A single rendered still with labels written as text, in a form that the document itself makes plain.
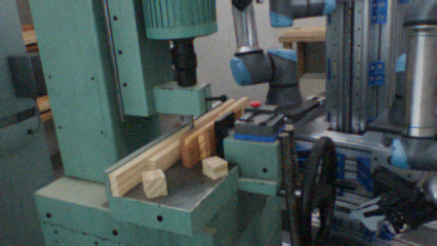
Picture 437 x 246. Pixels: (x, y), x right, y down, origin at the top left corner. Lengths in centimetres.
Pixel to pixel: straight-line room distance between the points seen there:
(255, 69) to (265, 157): 69
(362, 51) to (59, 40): 104
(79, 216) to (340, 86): 106
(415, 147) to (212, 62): 371
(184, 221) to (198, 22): 44
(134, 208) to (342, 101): 105
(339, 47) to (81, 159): 101
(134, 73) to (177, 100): 13
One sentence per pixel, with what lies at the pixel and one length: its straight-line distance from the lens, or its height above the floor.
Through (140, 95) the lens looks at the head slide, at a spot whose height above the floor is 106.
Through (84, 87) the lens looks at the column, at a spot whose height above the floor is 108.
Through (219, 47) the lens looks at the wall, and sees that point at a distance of 460.
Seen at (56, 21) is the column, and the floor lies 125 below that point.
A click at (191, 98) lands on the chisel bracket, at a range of 104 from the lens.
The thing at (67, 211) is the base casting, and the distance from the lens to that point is 120.
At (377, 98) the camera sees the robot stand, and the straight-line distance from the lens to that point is 174.
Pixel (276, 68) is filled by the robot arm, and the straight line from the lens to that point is 164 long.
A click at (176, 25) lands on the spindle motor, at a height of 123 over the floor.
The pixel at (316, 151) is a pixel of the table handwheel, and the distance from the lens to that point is 94.
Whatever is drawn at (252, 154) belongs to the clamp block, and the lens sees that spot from 97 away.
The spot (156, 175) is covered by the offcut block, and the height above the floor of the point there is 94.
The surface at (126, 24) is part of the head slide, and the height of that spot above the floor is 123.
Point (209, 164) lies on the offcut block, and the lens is 93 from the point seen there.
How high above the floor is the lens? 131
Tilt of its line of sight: 18 degrees down
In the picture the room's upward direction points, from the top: 5 degrees counter-clockwise
